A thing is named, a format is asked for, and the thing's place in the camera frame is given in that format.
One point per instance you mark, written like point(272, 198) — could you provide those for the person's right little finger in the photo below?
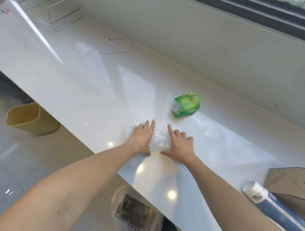
point(190, 140)

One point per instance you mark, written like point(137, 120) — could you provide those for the person's left middle finger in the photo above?
point(144, 127)

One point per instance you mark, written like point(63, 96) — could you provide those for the person's right thumb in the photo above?
point(166, 153)

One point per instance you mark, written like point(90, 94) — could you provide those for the clear plastic wrap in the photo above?
point(160, 140)

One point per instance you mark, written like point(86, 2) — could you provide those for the person's right middle finger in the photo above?
point(178, 134)

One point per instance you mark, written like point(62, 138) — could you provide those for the person's left forearm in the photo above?
point(78, 180)

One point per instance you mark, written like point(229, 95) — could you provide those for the person's right hand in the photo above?
point(181, 148)

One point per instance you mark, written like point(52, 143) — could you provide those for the person's right forearm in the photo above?
point(221, 190)

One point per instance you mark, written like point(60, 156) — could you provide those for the blue white wrap roll box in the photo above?
point(269, 207)

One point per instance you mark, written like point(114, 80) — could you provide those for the yellow waste bin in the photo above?
point(31, 119)

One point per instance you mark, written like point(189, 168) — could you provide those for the person's left hand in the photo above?
point(140, 139)

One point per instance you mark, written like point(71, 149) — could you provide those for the white plastic bag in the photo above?
point(133, 211)

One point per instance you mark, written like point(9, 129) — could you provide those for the person's left thumb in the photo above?
point(148, 152)

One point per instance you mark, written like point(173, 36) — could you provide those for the brown cardboard box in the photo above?
point(286, 183)

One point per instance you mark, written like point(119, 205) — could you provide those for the green plastic packet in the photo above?
point(187, 104)

